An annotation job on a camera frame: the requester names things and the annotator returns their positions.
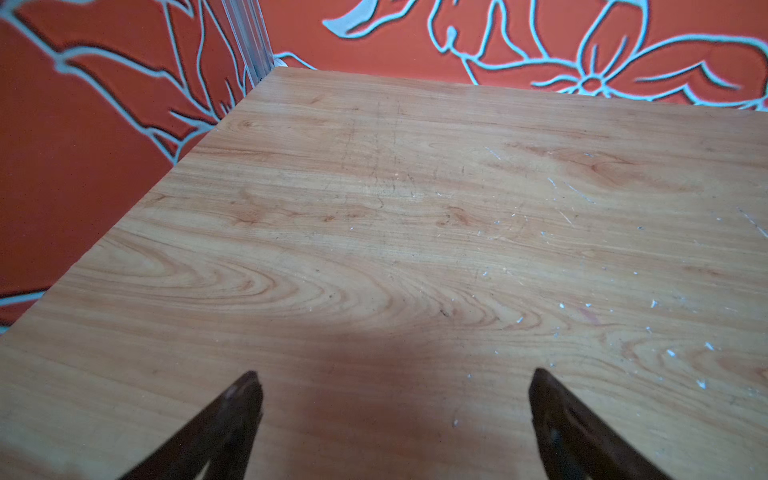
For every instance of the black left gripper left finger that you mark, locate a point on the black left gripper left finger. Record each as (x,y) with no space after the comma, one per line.
(216,443)

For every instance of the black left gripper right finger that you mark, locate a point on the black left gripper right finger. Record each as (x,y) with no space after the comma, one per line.
(574,442)

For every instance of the aluminium corner frame post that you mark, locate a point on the aluminium corner frame post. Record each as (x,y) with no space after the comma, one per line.
(251,36)

